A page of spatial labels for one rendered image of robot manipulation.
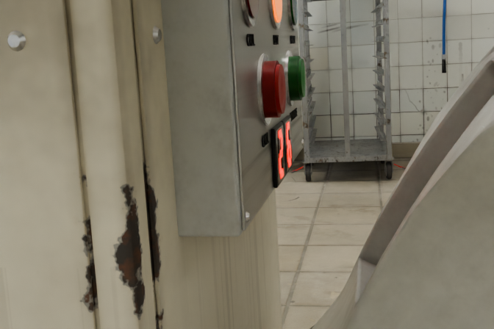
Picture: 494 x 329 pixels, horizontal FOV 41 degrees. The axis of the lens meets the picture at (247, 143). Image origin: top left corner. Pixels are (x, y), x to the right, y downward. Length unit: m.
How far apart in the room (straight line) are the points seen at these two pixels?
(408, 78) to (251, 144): 4.10
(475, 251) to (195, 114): 0.17
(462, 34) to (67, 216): 4.22
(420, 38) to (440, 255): 4.05
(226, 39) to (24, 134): 0.09
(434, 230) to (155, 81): 0.17
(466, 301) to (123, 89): 0.22
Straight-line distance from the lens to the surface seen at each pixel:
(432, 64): 4.41
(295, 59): 0.44
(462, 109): 0.44
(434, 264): 0.37
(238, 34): 0.29
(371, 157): 3.69
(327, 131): 4.44
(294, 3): 0.48
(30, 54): 0.26
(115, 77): 0.25
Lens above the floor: 0.78
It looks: 8 degrees down
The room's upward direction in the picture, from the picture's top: 3 degrees counter-clockwise
